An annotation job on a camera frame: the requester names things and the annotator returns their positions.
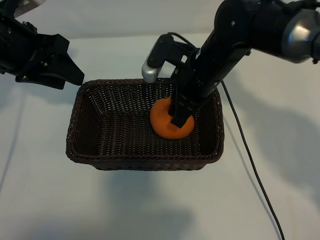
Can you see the orange fruit with knob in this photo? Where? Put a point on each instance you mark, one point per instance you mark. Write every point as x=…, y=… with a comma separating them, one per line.
x=162, y=125

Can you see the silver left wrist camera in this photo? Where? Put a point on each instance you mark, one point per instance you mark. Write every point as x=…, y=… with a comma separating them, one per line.
x=30, y=5

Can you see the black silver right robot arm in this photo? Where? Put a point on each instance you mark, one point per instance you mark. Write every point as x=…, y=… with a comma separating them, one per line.
x=237, y=30

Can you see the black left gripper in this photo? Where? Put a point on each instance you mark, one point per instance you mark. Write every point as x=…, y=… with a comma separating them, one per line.
x=20, y=50

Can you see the dark brown wicker basket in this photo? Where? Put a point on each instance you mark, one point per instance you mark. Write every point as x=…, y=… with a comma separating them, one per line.
x=120, y=130

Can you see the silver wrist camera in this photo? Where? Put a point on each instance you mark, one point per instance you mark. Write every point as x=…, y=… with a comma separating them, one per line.
x=30, y=5
x=151, y=67

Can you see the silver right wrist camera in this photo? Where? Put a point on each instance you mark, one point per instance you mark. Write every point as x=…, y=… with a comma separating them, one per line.
x=151, y=67

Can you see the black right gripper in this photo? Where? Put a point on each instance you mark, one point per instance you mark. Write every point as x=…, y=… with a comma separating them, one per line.
x=200, y=75

